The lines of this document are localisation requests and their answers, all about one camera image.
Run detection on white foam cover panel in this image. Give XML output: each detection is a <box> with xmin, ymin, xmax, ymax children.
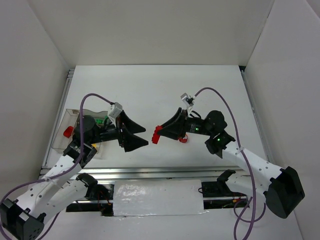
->
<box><xmin>113</xmin><ymin>179</ymin><xmax>205</xmax><ymax>217</ymax></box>

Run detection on colourless clear container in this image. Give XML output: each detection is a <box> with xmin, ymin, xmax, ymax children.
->
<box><xmin>51</xmin><ymin>108</ymin><xmax>108</xmax><ymax>154</ymax></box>

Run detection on red brick with cupcake print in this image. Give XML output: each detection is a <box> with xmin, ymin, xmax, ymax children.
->
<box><xmin>151</xmin><ymin>125</ymin><xmax>163</xmax><ymax>144</ymax></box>

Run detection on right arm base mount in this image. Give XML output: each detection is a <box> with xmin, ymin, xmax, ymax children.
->
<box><xmin>198</xmin><ymin>169</ymin><xmax>248</xmax><ymax>210</ymax></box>

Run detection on red lego brick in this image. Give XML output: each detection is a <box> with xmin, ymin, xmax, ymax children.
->
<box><xmin>63</xmin><ymin>126</ymin><xmax>74</xmax><ymax>139</ymax></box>

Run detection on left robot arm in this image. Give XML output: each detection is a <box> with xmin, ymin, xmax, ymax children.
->
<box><xmin>0</xmin><ymin>111</ymin><xmax>148</xmax><ymax>240</ymax></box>

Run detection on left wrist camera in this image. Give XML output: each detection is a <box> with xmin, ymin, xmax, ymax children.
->
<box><xmin>107</xmin><ymin>102</ymin><xmax>123</xmax><ymax>126</ymax></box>

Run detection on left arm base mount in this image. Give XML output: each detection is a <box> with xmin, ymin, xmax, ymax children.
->
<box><xmin>65</xmin><ymin>173</ymin><xmax>115</xmax><ymax>217</ymax></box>

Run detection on green two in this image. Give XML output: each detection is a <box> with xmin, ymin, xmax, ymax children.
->
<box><xmin>95</xmin><ymin>118</ymin><xmax>105</xmax><ymax>125</ymax></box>

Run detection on red flower print block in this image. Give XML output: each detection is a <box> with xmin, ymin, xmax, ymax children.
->
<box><xmin>178</xmin><ymin>135</ymin><xmax>188</xmax><ymax>144</ymax></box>

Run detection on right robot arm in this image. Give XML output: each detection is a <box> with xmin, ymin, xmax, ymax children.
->
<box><xmin>152</xmin><ymin>108</ymin><xmax>305</xmax><ymax>219</ymax></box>

